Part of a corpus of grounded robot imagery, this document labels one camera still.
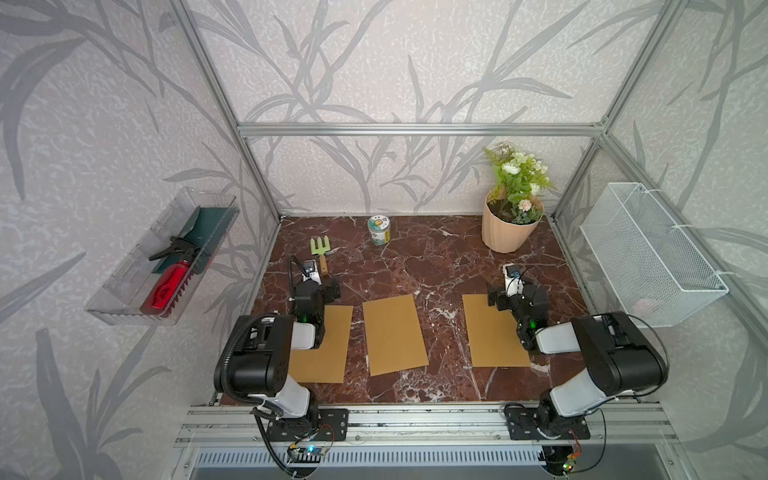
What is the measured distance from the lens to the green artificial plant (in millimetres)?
933

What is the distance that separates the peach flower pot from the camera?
0.98m

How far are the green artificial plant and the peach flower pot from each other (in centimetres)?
2
